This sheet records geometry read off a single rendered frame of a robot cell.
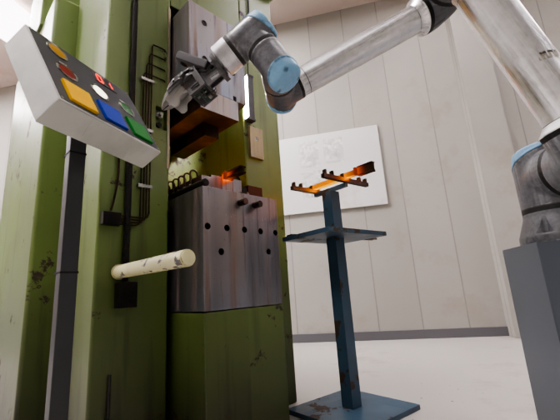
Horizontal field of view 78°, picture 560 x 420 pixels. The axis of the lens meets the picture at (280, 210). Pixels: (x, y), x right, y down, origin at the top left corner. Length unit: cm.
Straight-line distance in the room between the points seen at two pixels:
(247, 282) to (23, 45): 96
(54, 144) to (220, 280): 99
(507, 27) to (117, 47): 131
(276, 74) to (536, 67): 62
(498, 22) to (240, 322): 118
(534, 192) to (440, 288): 260
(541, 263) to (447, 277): 266
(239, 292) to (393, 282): 248
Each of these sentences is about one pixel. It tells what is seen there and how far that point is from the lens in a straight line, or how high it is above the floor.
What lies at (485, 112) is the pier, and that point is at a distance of 402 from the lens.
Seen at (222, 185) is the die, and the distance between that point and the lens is 142.
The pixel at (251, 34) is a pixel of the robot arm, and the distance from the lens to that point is 100.
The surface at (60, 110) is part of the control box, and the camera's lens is 94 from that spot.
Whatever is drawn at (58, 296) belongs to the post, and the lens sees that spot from 102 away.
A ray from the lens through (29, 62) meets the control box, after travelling 105.
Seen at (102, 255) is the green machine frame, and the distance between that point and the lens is 130.
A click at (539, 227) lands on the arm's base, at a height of 64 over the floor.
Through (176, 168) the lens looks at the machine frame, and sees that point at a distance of 191.
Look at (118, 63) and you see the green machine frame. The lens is 158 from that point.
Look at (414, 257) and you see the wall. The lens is 365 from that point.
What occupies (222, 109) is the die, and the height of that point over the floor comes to 130.
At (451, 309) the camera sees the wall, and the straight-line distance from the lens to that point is 370.
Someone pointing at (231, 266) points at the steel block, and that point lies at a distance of 130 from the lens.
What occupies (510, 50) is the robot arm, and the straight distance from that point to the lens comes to 109.
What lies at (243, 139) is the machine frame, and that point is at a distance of 180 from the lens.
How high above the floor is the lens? 53
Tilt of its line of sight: 13 degrees up
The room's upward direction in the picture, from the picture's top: 4 degrees counter-clockwise
